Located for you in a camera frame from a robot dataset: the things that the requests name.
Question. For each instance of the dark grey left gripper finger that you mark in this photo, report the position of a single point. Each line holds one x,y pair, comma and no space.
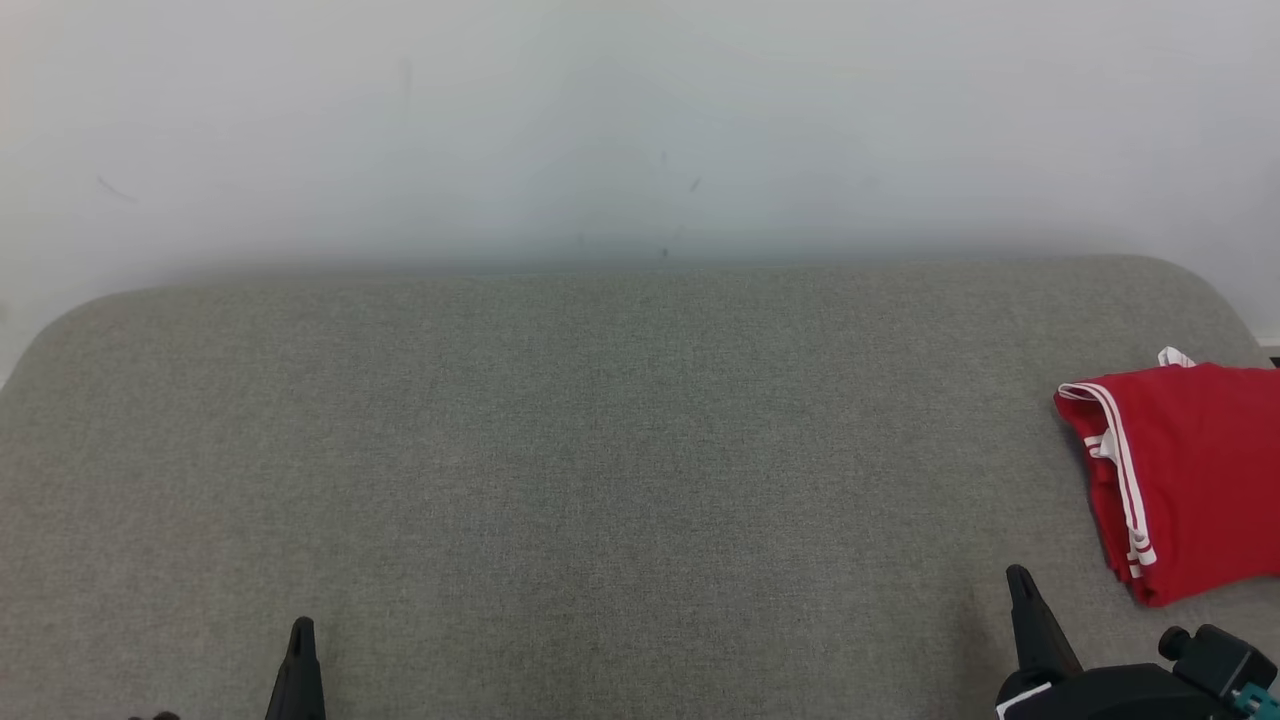
285,695
311,690

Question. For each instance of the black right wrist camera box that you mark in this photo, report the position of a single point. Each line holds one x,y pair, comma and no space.
1215,660

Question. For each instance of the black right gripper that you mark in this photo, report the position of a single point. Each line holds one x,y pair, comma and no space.
1120,695

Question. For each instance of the red white basketball jersey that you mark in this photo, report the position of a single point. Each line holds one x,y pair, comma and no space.
1200,470

